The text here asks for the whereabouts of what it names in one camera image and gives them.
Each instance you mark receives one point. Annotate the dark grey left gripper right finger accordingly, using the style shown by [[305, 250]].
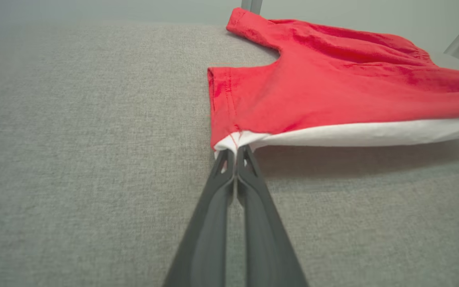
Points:
[[265, 247]]

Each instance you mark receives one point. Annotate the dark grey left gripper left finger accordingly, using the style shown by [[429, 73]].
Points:
[[205, 247]]

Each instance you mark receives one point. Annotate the grey metal post with bracket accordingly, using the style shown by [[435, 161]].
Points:
[[251, 4]]

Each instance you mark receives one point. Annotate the grey fabric sofa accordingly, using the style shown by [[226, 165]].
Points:
[[74, 159]]

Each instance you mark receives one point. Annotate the red shorts with white trim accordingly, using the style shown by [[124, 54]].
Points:
[[333, 91]]

